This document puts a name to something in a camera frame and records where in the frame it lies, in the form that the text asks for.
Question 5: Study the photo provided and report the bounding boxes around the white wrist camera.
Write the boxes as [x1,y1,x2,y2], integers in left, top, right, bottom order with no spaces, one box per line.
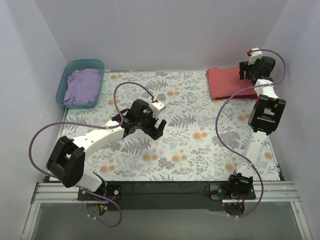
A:
[149,100,166,119]
[247,47,263,65]

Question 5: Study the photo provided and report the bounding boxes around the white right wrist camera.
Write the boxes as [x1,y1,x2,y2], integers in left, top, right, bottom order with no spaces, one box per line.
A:
[247,47,263,65]

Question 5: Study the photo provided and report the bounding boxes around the folded red t shirt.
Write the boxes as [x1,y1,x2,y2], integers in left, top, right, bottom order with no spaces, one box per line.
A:
[210,94,258,100]

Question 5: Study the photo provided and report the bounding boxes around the lilac t shirt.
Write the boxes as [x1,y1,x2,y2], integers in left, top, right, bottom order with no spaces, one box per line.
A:
[63,68,101,105]

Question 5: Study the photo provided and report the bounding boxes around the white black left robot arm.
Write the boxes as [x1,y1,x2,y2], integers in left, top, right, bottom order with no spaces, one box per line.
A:
[46,99,167,200]

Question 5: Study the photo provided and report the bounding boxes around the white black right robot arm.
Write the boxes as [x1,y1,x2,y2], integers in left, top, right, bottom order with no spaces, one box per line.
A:
[226,56,286,199]

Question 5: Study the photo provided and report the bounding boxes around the salmon pink t shirt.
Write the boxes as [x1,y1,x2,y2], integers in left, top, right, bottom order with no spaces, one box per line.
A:
[205,66,252,100]

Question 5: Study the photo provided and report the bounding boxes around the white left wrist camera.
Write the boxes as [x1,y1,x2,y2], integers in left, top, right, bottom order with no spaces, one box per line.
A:
[149,100,166,119]

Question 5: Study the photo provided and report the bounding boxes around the teal plastic basket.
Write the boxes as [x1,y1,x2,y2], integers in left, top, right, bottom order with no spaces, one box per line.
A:
[56,59,105,109]

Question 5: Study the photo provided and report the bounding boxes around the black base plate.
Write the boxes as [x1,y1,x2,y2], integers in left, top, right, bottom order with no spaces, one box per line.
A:
[76,181,257,212]

